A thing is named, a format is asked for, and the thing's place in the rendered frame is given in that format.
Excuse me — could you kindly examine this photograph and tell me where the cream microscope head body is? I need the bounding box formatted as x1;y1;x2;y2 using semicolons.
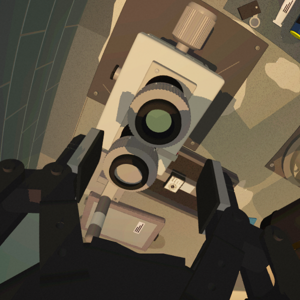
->
96;32;225;177

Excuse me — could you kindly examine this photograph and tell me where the white tube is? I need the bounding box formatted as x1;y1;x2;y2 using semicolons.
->
272;0;297;28

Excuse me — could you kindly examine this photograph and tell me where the dark brown tag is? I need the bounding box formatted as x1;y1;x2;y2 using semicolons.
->
237;0;262;21

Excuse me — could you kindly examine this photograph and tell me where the small beige side knob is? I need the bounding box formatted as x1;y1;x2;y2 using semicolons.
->
110;64;123;81

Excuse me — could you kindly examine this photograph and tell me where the grey eyepiece dioptre ring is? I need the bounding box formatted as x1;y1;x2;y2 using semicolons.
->
102;135;159;192
127;81;192;149

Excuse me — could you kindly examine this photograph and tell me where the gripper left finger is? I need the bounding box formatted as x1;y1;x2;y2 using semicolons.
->
0;127;105;282

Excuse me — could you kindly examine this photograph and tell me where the brown plate with round dish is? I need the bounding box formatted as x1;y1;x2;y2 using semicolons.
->
264;127;300;188

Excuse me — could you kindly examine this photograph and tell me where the blue and yellow cylinder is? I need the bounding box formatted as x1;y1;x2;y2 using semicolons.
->
289;16;300;41

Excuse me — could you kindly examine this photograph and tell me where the white focus test target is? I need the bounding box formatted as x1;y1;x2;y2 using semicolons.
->
163;169;197;194

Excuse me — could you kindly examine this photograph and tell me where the beige lever with grey handle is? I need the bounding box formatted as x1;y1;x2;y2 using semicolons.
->
84;187;125;244

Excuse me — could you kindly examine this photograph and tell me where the brown side tray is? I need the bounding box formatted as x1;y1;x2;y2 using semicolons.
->
80;190;166;252

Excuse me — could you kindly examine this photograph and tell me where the beige ribbed changer knob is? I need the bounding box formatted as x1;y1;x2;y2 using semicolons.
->
172;1;218;53

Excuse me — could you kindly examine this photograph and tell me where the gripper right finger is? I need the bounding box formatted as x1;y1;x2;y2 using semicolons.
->
181;158;300;300

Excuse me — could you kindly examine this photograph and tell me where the grey mat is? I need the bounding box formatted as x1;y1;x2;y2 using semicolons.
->
222;0;300;45

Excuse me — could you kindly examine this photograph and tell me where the brown base plate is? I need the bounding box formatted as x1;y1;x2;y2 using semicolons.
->
87;0;269;152

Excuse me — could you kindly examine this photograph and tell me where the dark brown rail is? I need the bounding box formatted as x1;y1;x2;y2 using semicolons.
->
140;145;240;218

